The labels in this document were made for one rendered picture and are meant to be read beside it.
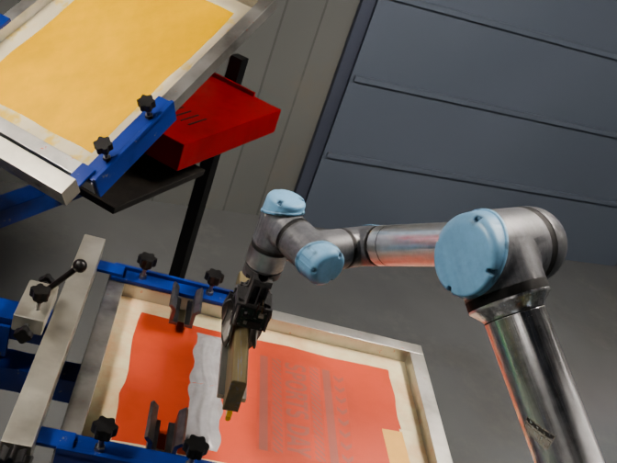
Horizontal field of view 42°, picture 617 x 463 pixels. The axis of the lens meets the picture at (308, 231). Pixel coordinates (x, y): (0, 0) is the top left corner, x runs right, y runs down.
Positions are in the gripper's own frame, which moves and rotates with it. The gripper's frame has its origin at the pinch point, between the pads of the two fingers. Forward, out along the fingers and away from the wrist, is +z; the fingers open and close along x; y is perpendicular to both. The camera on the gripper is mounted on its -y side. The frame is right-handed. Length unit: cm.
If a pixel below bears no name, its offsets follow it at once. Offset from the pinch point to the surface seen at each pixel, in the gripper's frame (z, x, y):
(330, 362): 13.4, 26.2, -18.6
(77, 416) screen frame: 9.9, -26.5, 19.6
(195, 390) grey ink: 13.0, -5.3, 2.2
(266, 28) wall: 3, 8, -263
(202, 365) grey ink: 13.0, -4.3, -6.6
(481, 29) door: -24, 118, -287
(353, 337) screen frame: 9.9, 31.5, -25.8
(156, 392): 13.4, -13.0, 4.8
